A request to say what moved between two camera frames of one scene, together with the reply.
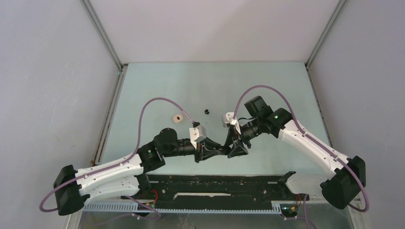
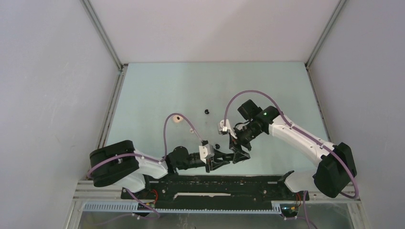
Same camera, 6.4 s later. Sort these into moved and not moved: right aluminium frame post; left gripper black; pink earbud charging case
Moved: left gripper black
Not moved: pink earbud charging case; right aluminium frame post
